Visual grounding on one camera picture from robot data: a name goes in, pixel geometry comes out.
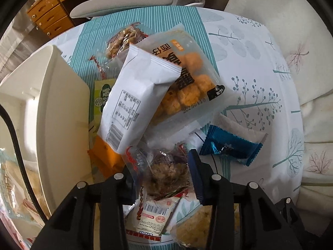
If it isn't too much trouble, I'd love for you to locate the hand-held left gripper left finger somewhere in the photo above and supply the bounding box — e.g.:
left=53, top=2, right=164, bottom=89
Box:
left=31, top=165, right=137, bottom=250

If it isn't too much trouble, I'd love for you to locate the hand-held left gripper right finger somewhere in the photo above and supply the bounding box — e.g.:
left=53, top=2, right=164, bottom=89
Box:
left=188, top=149, right=297, bottom=250

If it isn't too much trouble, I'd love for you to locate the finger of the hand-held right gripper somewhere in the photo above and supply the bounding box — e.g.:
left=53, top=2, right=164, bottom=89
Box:
left=274, top=197, right=307, bottom=250

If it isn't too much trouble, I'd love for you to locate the clear brown nut cluster packet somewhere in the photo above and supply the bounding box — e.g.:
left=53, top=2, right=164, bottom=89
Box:
left=88, top=23, right=147, bottom=81
left=125, top=146, right=194, bottom=201

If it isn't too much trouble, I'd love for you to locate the white plastic storage tray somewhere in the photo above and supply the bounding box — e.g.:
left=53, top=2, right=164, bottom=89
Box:
left=0, top=44, right=91, bottom=222

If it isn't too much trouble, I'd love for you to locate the large clear cracker packet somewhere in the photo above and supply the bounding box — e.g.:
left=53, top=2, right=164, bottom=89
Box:
left=0, top=148, right=48, bottom=223

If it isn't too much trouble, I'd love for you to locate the orange puff ball packet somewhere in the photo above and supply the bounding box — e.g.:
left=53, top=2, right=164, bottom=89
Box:
left=135, top=23, right=225, bottom=127

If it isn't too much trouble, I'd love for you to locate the orange snack packet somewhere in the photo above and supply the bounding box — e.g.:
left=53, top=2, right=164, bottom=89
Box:
left=87, top=135, right=127, bottom=179

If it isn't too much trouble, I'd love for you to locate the red white barcode packet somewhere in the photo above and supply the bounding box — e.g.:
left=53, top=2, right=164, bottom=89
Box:
left=125, top=195, right=181, bottom=236

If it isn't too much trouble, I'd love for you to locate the blue foil snack packet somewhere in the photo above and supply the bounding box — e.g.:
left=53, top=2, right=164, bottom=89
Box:
left=199, top=125, right=263, bottom=166

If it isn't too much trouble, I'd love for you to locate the yellow crumbly cake packet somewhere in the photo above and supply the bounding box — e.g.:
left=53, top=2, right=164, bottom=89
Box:
left=169, top=204, right=217, bottom=248

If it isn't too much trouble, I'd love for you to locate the white packet blue red print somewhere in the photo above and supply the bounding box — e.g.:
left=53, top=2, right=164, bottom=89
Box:
left=125, top=228, right=172, bottom=250

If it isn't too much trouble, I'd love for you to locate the translucent white snack packet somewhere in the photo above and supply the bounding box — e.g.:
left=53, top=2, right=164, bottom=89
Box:
left=216, top=113, right=268, bottom=144

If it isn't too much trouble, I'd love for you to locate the green snack packet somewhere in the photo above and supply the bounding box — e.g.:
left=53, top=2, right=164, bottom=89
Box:
left=90, top=78, right=119, bottom=133

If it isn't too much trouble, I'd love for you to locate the white packet with label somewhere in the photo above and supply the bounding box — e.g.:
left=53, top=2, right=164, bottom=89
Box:
left=97, top=44, right=183, bottom=155

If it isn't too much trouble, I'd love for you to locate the leaf print curtain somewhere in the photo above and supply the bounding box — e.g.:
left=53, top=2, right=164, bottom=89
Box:
left=224, top=0, right=333, bottom=214

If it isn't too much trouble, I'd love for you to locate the white lace cover cloth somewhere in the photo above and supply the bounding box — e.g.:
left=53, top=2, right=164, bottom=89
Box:
left=0, top=13, right=52, bottom=79

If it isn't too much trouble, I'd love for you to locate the wooden desk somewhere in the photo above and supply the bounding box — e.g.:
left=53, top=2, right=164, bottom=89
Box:
left=27, top=0, right=169, bottom=39

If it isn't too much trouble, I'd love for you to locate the black cable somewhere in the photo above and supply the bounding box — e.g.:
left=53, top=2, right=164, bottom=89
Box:
left=0, top=104, right=50, bottom=219

